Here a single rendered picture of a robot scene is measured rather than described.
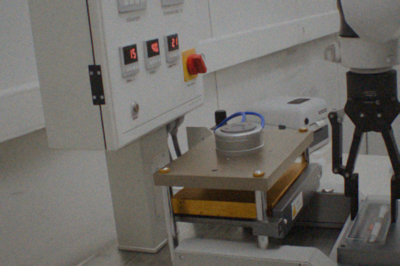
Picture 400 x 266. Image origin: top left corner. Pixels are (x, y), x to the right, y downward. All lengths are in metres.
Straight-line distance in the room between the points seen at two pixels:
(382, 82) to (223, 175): 0.26
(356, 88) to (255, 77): 1.41
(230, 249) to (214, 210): 0.07
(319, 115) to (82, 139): 1.28
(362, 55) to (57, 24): 0.45
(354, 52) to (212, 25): 1.18
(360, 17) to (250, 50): 1.41
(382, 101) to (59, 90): 0.48
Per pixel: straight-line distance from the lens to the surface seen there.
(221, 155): 0.96
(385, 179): 1.92
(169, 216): 0.93
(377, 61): 0.86
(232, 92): 2.12
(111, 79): 0.88
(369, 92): 0.88
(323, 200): 1.10
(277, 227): 0.86
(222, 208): 0.92
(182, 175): 0.89
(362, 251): 0.88
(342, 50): 0.89
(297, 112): 1.99
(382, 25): 0.73
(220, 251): 0.89
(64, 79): 0.92
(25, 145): 1.38
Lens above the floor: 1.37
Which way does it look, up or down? 14 degrees down
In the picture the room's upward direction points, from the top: 6 degrees counter-clockwise
